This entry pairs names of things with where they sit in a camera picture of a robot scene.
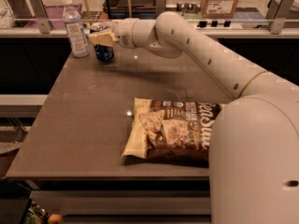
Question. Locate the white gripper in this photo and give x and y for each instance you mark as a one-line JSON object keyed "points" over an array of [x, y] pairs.
{"points": [[125, 34]]}

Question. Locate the blue pepsi can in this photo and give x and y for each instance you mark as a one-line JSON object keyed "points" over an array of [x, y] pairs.
{"points": [[103, 53]]}

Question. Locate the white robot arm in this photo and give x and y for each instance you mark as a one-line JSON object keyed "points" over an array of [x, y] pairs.
{"points": [[254, 146]]}

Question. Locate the clear plastic water bottle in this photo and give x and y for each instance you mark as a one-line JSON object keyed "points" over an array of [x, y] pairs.
{"points": [[75, 30]]}

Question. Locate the yellow wooden stick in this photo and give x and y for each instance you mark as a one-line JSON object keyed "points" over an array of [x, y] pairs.
{"points": [[88, 12]]}

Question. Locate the purple mat behind glass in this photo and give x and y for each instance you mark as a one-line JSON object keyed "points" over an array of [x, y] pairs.
{"points": [[55, 14]]}

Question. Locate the cardboard box with label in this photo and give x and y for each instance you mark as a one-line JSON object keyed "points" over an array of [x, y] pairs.
{"points": [[218, 8]]}

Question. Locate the sea salt chips bag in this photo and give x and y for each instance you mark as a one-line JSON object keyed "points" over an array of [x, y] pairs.
{"points": [[171, 130]]}

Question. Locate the centre metal railing bracket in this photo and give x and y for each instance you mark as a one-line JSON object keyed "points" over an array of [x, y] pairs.
{"points": [[160, 6]]}

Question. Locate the metal railing bracket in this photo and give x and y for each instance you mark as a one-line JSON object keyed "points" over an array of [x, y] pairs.
{"points": [[160, 6], [43, 23], [277, 15]]}

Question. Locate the left metal railing bracket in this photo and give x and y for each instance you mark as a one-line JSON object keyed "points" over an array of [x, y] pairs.
{"points": [[43, 23]]}

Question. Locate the right metal railing bracket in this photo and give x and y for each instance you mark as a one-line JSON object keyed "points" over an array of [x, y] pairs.
{"points": [[277, 15]]}

